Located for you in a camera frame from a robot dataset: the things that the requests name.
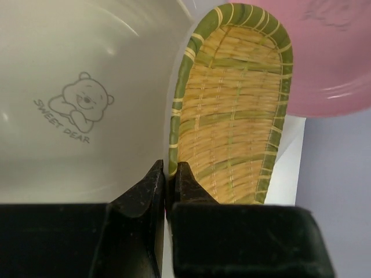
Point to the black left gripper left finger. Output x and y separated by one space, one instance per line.
122 238

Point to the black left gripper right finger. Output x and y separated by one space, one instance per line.
235 240

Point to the cream white plate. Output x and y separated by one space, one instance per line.
83 95

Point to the oblong yellow woven tray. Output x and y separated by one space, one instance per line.
230 102

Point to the pink plastic plate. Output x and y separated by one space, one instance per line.
331 49

